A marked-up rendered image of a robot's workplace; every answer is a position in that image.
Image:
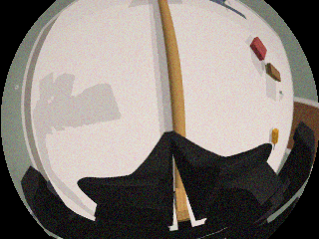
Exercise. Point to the red rectangular block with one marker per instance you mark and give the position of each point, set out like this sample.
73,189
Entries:
258,48

